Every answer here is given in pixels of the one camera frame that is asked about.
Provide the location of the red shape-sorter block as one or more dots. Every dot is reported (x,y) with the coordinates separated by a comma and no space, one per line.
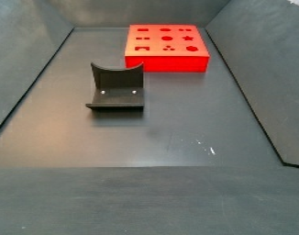
(166,48)

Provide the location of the black curved holder bracket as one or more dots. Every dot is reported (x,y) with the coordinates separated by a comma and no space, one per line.
(119,87)

